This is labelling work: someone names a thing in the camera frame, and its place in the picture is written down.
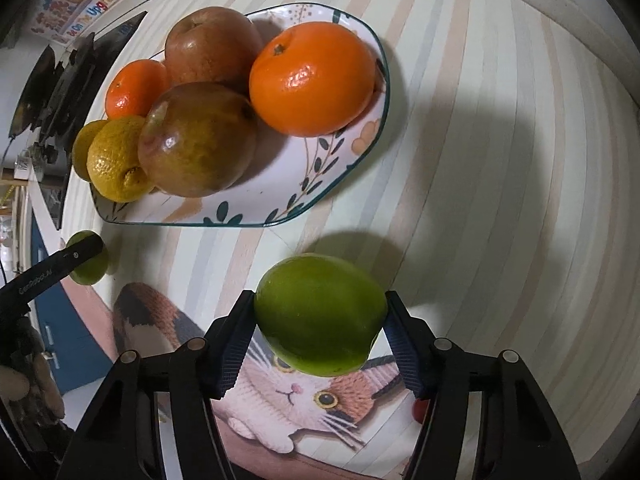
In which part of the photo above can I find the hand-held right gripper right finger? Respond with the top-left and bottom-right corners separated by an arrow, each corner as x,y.
382,290 -> 581,480

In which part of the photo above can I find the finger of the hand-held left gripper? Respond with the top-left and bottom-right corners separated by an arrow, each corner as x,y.
55,236 -> 105,277

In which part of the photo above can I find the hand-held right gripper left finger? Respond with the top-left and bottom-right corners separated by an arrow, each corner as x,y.
56,290 -> 257,480

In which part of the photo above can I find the green apple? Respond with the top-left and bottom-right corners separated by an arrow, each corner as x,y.
253,254 -> 389,377
65,230 -> 110,286

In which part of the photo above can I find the yellow lemon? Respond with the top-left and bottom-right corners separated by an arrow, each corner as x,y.
72,120 -> 108,183
87,116 -> 156,203

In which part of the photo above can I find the brown russet apple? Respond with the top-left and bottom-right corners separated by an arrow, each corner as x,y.
137,81 -> 259,198
164,6 -> 264,93

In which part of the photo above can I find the orange tangerine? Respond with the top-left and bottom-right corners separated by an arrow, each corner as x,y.
249,22 -> 377,137
105,59 -> 171,120

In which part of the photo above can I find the oval floral ceramic plate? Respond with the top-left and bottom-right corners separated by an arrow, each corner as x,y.
90,4 -> 391,229

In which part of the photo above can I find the person's left hand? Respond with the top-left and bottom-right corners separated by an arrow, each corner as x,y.
0,364 -> 31,402

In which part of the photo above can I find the cat-shaped mat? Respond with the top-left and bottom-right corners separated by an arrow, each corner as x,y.
112,282 -> 426,453

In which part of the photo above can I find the black gas stove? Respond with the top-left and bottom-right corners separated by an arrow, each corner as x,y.
10,10 -> 148,161

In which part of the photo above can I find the striped table mat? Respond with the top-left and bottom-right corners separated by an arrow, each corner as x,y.
60,0 -> 640,480

